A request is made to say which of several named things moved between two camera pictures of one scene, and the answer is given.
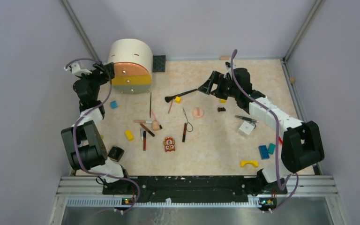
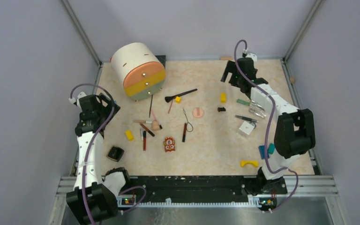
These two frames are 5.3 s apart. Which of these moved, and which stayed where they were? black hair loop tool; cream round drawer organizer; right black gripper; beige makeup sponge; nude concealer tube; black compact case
Moved: cream round drawer organizer; right black gripper
Stayed: nude concealer tube; black compact case; black hair loop tool; beige makeup sponge
